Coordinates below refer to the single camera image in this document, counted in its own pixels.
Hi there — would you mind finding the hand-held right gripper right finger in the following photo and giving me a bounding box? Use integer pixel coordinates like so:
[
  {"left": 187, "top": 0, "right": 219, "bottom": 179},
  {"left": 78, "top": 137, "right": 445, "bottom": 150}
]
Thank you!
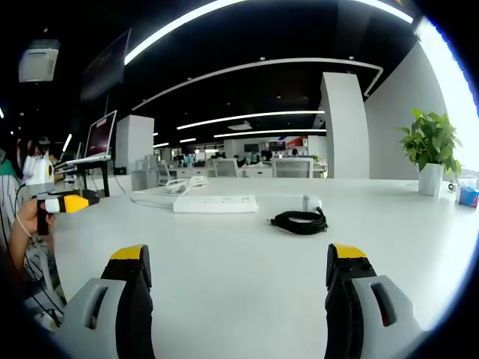
[{"left": 324, "top": 242, "right": 431, "bottom": 359}]

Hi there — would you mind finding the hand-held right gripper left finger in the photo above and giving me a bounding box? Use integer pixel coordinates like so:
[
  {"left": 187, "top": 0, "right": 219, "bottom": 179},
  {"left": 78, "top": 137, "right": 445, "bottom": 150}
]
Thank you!
[{"left": 52, "top": 243, "right": 156, "bottom": 359}]

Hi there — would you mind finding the white power strip cable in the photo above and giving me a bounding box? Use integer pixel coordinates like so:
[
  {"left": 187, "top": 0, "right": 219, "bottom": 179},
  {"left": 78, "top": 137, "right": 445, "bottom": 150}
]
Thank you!
[{"left": 130, "top": 175, "right": 210, "bottom": 207}]

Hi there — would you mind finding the black charger cable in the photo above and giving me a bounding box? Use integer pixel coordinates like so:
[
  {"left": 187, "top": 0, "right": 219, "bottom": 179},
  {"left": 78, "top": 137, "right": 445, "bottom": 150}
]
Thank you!
[{"left": 266, "top": 210, "right": 329, "bottom": 236}]

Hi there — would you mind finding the white charger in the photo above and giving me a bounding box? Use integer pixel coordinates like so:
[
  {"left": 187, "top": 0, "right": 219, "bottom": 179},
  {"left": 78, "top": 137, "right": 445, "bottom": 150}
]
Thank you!
[{"left": 301, "top": 194, "right": 323, "bottom": 212}]

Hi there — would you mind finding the white office desk row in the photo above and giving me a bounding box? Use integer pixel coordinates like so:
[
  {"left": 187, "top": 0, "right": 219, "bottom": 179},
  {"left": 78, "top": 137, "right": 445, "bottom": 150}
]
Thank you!
[{"left": 164, "top": 163, "right": 331, "bottom": 180}]

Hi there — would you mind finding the long ceiling light strip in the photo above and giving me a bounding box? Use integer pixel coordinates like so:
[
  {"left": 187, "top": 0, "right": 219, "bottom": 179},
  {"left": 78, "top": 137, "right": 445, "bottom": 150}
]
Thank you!
[{"left": 123, "top": 0, "right": 415, "bottom": 65}]

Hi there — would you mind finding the person's left hand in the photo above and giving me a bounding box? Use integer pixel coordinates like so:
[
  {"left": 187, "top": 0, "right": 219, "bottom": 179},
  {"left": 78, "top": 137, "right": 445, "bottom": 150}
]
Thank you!
[{"left": 17, "top": 200, "right": 56, "bottom": 244}]

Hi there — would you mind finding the person's head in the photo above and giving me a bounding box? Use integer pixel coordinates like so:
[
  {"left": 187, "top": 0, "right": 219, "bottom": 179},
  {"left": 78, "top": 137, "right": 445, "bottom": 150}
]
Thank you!
[{"left": 14, "top": 137, "right": 50, "bottom": 169}]

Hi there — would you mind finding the black laptop stand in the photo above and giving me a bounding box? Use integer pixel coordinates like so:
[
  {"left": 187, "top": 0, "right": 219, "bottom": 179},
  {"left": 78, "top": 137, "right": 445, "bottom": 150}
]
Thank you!
[{"left": 55, "top": 159, "right": 113, "bottom": 206}]

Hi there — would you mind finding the white wrist band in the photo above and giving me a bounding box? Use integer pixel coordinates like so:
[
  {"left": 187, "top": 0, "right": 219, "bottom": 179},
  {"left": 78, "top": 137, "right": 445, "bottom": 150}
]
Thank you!
[{"left": 16, "top": 214, "right": 33, "bottom": 239}]

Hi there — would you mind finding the silver laptop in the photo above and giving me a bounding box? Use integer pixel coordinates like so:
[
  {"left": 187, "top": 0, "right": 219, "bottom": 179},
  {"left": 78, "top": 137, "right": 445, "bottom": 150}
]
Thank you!
[{"left": 55, "top": 110, "right": 118, "bottom": 166}]

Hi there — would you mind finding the white storage cabinet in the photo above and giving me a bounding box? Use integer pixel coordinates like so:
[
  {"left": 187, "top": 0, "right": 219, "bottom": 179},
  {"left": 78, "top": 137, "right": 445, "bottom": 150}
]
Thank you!
[{"left": 130, "top": 154, "right": 159, "bottom": 192}]

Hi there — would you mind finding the white ceiling air conditioner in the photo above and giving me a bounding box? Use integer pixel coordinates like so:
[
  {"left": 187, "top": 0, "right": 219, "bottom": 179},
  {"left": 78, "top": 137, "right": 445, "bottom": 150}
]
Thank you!
[{"left": 18, "top": 39, "right": 61, "bottom": 83}]

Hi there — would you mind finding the dark hanging screen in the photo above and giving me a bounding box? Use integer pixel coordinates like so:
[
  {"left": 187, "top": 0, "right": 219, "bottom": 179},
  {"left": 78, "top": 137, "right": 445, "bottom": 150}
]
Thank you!
[{"left": 80, "top": 28, "right": 132, "bottom": 102}]

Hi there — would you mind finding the blue tissue box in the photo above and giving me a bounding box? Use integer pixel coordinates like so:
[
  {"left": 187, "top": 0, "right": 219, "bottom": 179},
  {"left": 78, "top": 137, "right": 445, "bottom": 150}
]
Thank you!
[{"left": 457, "top": 178, "right": 479, "bottom": 207}]

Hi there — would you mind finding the potted green plant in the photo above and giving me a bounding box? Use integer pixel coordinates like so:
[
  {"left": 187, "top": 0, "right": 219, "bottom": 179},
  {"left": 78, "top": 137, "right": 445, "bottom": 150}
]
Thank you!
[{"left": 397, "top": 108, "right": 463, "bottom": 197}]

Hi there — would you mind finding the straight ceiling light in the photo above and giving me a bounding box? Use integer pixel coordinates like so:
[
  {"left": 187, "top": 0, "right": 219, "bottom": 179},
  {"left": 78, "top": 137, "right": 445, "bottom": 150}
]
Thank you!
[
  {"left": 176, "top": 110, "right": 326, "bottom": 131},
  {"left": 213, "top": 129, "right": 327, "bottom": 138}
]

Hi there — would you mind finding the red blue wall display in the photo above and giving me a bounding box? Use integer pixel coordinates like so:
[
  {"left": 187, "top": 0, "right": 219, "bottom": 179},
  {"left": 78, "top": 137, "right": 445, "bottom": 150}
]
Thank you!
[{"left": 267, "top": 136, "right": 306, "bottom": 153}]

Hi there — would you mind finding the curved white ceiling rail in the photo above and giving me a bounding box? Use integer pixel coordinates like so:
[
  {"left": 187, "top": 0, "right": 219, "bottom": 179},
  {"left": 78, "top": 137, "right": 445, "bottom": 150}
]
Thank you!
[{"left": 131, "top": 58, "right": 383, "bottom": 111}]

